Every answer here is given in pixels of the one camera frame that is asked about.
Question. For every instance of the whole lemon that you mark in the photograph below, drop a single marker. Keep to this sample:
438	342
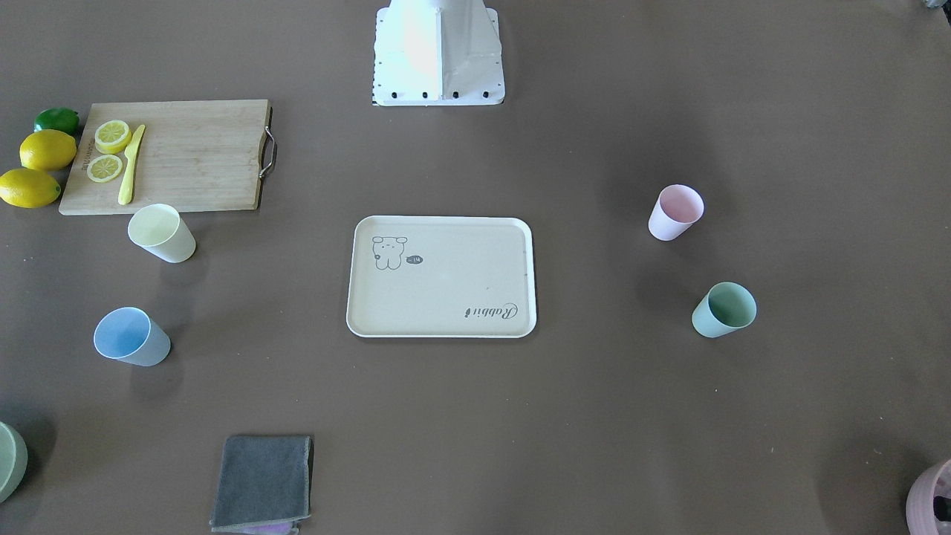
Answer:
29	188
47	150

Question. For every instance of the blue cup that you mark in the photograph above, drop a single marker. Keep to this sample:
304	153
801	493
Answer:
129	335

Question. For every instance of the wooden cutting board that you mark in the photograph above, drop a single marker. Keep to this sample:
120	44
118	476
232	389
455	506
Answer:
195	155

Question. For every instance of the pink cup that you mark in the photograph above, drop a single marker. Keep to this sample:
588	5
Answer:
677	208

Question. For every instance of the cream yellow cup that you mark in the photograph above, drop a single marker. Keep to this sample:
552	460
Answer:
159	229

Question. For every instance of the pink bowl with ice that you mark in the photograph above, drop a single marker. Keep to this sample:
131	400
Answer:
927	503

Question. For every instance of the white pillar base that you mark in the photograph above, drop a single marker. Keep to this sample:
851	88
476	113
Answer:
437	53

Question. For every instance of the yellow plastic knife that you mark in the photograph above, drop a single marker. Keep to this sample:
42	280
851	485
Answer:
131	151

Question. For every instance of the cream rabbit tray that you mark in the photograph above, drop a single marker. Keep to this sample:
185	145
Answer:
442	276

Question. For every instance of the lemon slice near handle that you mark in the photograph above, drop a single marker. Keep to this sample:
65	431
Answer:
104	168

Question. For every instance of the green cup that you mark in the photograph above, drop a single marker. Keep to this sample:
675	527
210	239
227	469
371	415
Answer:
727	307

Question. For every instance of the green bowl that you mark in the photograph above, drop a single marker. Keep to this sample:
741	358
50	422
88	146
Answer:
14	458

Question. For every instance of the lemon slice far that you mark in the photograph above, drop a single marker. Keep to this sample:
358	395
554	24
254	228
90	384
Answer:
112	137

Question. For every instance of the green lime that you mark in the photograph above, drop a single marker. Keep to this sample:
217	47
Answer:
57	119

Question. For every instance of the grey folded cloth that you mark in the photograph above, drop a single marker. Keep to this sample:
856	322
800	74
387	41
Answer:
263	485

